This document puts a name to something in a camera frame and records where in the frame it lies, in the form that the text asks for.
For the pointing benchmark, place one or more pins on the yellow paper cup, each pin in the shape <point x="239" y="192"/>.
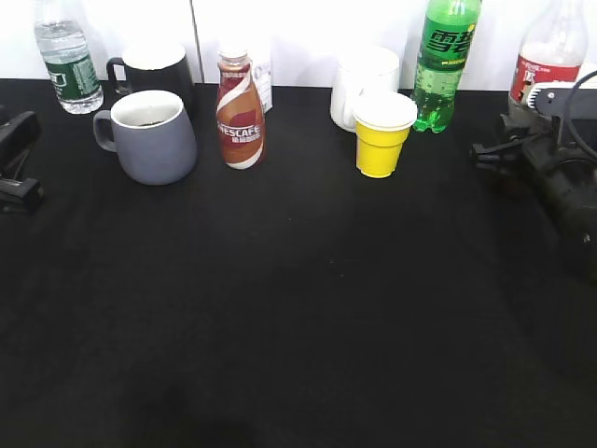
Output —
<point x="383" y="120"/>

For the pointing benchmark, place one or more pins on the green Sprite bottle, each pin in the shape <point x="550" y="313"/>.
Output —
<point x="448" y="31"/>

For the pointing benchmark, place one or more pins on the grey ceramic mug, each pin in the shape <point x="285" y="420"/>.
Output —
<point x="152" y="135"/>

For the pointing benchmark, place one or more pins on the cola bottle red label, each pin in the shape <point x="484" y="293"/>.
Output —
<point x="553" y="49"/>

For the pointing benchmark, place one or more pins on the white ceramic mug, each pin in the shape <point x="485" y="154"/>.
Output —
<point x="363" y="68"/>

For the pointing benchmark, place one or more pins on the black ceramic mug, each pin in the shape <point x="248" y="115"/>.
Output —
<point x="153" y="65"/>

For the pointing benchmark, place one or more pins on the green label water bottle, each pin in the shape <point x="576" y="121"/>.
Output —
<point x="66" y="55"/>

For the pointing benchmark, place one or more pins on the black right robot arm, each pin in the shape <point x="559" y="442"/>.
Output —
<point x="568" y="197"/>

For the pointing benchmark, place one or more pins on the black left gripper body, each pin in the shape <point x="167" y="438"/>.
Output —
<point x="19" y="134"/>

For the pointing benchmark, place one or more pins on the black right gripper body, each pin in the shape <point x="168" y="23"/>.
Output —
<point x="553" y="140"/>

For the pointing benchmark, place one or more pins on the Nescafe coffee bottle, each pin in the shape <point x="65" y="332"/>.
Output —
<point x="239" y="114"/>

